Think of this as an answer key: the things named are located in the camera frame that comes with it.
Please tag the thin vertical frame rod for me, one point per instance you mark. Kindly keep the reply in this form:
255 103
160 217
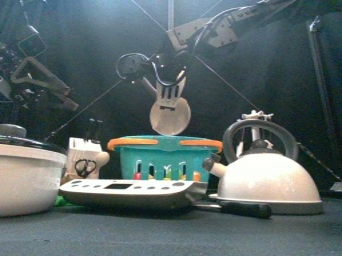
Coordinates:
171 13

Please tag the black metal frame post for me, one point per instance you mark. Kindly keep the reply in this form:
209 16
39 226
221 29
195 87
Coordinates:
321 83

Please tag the white toy knife block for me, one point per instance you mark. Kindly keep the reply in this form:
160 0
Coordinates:
87 151

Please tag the red toy in basket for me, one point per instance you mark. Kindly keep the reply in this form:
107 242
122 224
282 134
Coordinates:
138 175

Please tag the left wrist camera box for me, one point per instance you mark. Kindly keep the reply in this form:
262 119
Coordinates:
32 44

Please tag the white toy stand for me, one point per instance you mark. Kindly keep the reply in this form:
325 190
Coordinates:
257 116

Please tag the white grey button panel toy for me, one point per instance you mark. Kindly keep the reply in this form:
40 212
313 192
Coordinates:
128 193

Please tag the black pot lid grey knob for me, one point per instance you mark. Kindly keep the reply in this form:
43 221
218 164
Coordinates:
22 141

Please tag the white toy cooking pot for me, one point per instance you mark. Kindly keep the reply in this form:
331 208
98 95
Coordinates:
27 180

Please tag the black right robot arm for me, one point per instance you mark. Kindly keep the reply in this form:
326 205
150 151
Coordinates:
249 15

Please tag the small green toy piece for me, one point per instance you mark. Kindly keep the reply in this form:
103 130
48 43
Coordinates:
60 201

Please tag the black toy scissors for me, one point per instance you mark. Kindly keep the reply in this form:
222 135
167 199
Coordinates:
86 167

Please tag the orange toy in basket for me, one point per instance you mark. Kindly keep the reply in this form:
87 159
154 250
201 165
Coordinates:
197 175

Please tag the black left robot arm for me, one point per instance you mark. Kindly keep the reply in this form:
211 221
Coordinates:
14 20

